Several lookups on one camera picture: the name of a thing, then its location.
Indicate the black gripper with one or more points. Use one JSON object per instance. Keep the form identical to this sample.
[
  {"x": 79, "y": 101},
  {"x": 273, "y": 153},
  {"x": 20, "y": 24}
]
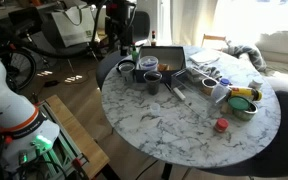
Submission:
[{"x": 117, "y": 20}]

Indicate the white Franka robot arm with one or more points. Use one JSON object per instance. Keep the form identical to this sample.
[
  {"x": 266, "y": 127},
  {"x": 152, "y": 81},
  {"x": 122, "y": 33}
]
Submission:
[{"x": 4, "y": 100}]

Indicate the clear cup with dark contents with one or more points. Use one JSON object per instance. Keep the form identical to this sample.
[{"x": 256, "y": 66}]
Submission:
[{"x": 153, "y": 83}]

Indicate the brown paper cup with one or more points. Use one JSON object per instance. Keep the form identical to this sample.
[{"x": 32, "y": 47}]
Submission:
[{"x": 209, "y": 86}]

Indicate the green bottle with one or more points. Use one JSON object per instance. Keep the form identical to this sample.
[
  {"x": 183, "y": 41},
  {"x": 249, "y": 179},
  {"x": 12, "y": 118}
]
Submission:
[{"x": 135, "y": 55}]

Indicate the grey upholstered chair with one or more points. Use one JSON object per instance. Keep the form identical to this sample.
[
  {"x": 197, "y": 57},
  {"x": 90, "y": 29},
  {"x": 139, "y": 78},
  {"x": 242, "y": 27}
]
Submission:
[{"x": 109, "y": 66}]

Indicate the black office chair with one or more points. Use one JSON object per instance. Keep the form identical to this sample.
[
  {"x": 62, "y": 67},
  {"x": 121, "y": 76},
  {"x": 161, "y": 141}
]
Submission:
[{"x": 142, "y": 25}]

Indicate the hot sauce bottle red cap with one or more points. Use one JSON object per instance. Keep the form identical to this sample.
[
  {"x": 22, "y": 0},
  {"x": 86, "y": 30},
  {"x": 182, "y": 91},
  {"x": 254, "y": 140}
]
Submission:
[{"x": 153, "y": 38}]

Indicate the small brown packet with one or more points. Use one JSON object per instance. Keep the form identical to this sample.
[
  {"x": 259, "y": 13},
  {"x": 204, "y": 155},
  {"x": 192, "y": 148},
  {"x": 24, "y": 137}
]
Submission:
[{"x": 163, "y": 67}]

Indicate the dark blue cardboard box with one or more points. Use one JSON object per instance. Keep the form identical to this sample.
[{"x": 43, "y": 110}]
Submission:
[{"x": 175, "y": 56}]

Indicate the white paper shopping bag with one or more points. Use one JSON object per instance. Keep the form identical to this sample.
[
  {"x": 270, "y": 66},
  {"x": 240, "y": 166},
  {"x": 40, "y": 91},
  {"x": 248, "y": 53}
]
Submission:
[{"x": 74, "y": 26}]

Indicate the black pen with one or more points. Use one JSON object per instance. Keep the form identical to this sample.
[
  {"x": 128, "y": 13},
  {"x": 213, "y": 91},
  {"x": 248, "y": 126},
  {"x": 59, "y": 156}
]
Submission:
[{"x": 169, "y": 87}]

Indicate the white marker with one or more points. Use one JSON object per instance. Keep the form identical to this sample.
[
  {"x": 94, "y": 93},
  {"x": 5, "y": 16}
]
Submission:
[{"x": 179, "y": 94}]

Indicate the beige curtain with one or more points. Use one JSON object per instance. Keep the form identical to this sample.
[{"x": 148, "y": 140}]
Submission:
[{"x": 192, "y": 20}]

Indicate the dark grey metal-leg chair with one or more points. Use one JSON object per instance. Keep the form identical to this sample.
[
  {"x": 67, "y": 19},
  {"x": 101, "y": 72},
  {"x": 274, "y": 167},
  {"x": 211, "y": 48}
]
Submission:
[{"x": 50, "y": 36}]

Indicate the white paper stack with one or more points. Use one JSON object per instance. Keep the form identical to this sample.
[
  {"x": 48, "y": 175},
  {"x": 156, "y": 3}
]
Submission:
[{"x": 204, "y": 56}]

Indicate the small black floor device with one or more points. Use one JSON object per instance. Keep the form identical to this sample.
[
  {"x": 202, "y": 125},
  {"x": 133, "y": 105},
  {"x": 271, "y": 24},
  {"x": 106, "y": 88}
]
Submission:
[{"x": 50, "y": 83}]

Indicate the clear plastic tray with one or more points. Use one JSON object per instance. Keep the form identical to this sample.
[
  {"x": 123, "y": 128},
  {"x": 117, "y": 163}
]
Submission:
[{"x": 197, "y": 96}]

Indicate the small wooden chair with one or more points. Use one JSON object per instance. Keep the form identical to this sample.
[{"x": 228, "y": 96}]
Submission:
[{"x": 214, "y": 37}]

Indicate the grey patterned gloves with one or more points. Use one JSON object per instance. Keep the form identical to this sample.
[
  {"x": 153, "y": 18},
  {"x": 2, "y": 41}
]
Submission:
[{"x": 214, "y": 71}]

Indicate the black bicycle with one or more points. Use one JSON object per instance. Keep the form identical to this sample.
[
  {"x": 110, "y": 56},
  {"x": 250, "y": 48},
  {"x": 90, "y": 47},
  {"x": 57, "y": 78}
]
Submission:
[{"x": 24, "y": 66}]

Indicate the clear bottle with blue cap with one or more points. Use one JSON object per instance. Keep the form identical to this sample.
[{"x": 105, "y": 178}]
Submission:
[{"x": 221, "y": 90}]

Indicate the small jar with red lid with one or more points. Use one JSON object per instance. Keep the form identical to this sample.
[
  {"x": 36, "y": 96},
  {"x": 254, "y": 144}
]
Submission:
[{"x": 221, "y": 125}]

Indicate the metal robot stand with clamps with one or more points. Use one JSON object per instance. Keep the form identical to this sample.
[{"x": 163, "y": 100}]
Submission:
[{"x": 64, "y": 156}]

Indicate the grey striped blanket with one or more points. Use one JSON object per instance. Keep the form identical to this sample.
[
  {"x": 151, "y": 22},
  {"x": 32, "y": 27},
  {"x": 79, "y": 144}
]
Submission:
[{"x": 250, "y": 53}]

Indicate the metal tin with green lid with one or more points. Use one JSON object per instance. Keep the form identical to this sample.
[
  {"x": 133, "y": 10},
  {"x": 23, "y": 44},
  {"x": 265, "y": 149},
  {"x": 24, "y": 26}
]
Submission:
[{"x": 242, "y": 107}]

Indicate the small white jar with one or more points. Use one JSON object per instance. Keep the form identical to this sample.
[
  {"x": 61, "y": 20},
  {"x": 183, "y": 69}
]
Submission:
[{"x": 255, "y": 83}]

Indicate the white sofa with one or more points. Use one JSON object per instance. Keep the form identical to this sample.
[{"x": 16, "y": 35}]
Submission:
[{"x": 280, "y": 43}]

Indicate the black table pedestal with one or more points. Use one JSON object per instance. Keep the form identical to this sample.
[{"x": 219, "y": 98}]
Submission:
[{"x": 166, "y": 170}]

